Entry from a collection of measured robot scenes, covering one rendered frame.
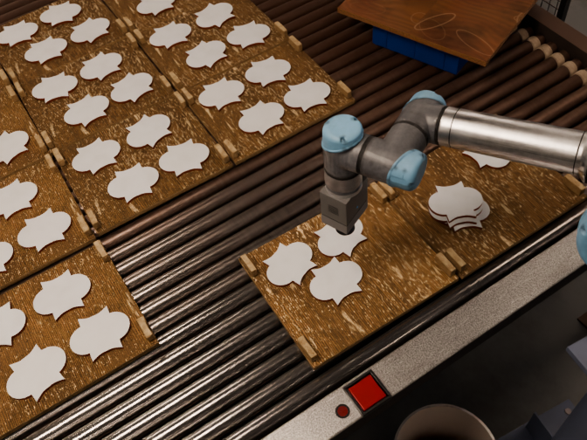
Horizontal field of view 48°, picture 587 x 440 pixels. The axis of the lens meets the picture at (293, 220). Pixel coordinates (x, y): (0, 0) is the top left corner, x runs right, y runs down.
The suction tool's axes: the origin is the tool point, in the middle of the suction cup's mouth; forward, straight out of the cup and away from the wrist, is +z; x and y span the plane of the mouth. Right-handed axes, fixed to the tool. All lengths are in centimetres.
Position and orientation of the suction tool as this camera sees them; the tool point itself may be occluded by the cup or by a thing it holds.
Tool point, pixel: (345, 227)
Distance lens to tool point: 143.7
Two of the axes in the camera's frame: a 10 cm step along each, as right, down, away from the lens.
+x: 8.2, 4.2, -3.9
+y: -5.6, 6.9, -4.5
